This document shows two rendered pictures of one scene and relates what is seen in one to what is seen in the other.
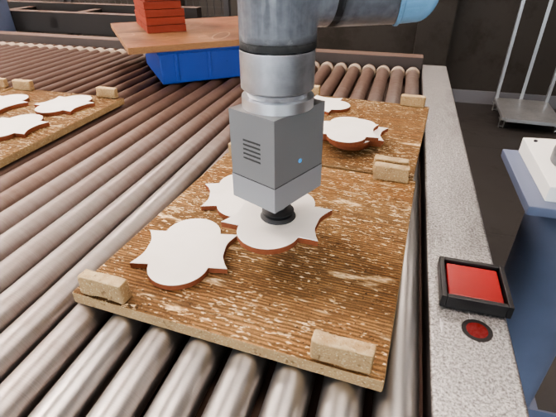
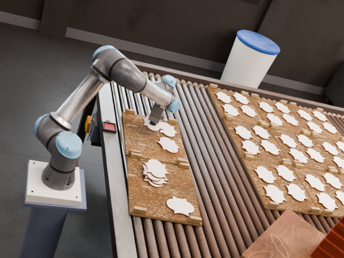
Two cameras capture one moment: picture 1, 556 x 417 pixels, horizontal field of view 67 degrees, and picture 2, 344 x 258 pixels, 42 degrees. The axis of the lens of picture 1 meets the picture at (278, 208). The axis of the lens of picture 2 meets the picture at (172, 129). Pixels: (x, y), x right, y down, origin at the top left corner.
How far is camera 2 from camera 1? 2.74 m
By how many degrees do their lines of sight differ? 107
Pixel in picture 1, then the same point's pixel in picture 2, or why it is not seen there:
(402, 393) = (119, 113)
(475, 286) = (109, 125)
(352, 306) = (130, 120)
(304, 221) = (147, 122)
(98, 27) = not seen: outside the picture
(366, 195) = (138, 147)
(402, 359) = (120, 116)
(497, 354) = (104, 118)
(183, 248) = (167, 129)
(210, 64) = not seen: hidden behind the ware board
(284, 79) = not seen: hidden behind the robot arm
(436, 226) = (116, 144)
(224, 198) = (171, 142)
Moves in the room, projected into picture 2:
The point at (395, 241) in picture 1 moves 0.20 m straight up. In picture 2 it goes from (127, 133) to (137, 103)
